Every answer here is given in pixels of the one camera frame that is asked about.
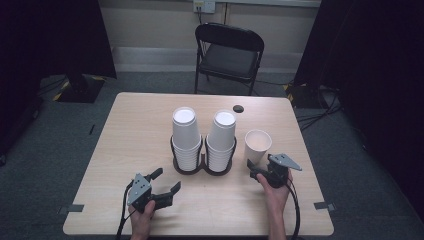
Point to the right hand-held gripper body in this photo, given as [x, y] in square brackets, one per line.
[278, 173]

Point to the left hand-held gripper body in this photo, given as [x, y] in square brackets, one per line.
[140, 191]

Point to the white paper cup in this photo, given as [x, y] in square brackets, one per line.
[255, 154]

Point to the black double cup holder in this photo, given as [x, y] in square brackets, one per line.
[202, 170]

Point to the stack of white cups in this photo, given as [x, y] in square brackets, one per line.
[220, 140]
[185, 133]

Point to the person's right hand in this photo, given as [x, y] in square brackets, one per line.
[278, 198]

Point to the person's left hand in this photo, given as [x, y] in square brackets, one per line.
[141, 220]

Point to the grey tape strip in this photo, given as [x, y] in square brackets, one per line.
[71, 209]
[324, 206]

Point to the black round table grommet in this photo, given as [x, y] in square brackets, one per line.
[238, 108]

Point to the black stand base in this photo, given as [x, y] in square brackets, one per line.
[81, 90]
[305, 96]

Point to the black folding chair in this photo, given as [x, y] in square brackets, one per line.
[230, 60]

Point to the black curtain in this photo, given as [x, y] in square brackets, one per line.
[373, 66]
[50, 40]

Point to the white wall outlet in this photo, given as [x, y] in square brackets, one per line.
[204, 6]

